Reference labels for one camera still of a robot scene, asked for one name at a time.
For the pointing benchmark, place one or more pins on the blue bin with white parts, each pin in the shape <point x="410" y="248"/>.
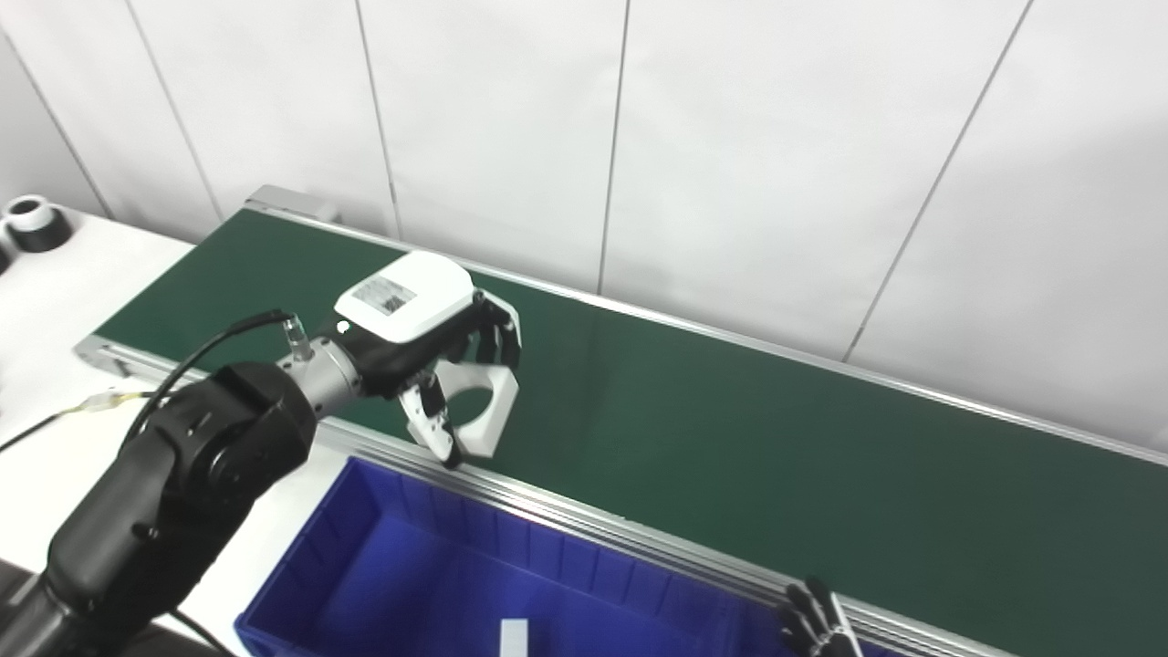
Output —
<point x="411" y="584"/>

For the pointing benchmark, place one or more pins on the white square part with hole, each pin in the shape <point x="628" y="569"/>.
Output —
<point x="499" y="411"/>

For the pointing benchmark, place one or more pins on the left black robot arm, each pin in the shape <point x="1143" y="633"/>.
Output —
<point x="182" y="474"/>

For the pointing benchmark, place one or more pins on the grey conveyor motor housing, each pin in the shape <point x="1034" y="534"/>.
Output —
<point x="283" y="201"/>

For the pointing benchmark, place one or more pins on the green conveyor belt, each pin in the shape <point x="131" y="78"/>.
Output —
<point x="730" y="438"/>

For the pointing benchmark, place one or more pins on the black white cylinder part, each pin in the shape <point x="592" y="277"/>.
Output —
<point x="41" y="237"/>

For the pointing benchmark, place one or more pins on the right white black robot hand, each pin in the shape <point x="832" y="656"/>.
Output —
<point x="812" y="625"/>

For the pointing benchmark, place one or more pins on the white block part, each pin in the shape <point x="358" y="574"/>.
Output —
<point x="515" y="639"/>

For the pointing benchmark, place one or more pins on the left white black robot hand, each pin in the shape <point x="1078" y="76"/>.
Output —
<point x="401" y="310"/>

